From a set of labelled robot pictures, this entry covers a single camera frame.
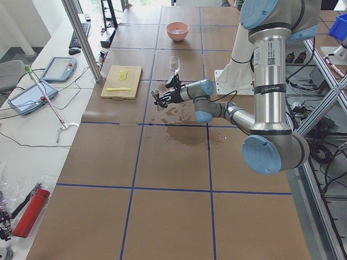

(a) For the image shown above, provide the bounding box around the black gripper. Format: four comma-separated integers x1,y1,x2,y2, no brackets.
154,75,185,108

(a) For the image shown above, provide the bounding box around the steel cocktail jigger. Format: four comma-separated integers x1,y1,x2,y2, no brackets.
151,89,163,112

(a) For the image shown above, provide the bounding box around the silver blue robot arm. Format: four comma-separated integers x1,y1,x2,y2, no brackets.
151,1,321,174

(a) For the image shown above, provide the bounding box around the clear wine glass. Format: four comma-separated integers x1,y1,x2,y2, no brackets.
168,56,180,82

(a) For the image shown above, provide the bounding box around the pink bowl of ice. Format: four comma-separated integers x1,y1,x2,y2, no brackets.
166,22,189,42

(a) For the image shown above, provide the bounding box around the bamboo cutting board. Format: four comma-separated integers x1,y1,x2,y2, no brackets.
100,66,142,100

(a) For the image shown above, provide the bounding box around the yellow plastic knife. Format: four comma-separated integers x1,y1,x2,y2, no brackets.
106,87,132,92

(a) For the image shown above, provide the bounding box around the pink reacher grabber stick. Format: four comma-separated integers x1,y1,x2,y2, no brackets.
24,66,80,144

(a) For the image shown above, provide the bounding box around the black computer mouse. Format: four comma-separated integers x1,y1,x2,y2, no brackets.
68,48,81,55

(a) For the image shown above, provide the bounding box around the black keyboard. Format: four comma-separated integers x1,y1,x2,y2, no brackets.
68,22,92,49

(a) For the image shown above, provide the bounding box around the blue teach pendant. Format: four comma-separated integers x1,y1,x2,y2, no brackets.
7,84,46,115
41,57,77,82

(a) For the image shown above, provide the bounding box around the blue storage bin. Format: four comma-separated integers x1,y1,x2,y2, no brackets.
329,14,346,40

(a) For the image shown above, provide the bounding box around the red thermos bottle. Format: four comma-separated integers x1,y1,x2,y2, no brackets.
12,188,50,238

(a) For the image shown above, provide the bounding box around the aluminium frame post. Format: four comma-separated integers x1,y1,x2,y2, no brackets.
61,0,102,82

